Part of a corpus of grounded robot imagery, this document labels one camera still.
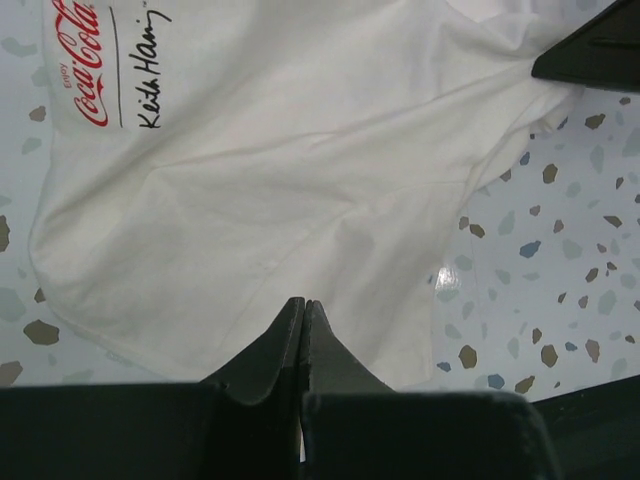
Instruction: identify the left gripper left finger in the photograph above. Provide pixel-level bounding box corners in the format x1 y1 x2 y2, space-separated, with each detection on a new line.
1 298 305 479

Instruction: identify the white t shirt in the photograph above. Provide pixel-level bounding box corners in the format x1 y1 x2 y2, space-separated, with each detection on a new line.
29 1 580 387

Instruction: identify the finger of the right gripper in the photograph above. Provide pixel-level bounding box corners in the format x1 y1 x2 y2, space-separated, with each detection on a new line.
531 0 639 93

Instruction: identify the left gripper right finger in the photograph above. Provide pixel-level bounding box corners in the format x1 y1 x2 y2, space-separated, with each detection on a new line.
299 298 640 480

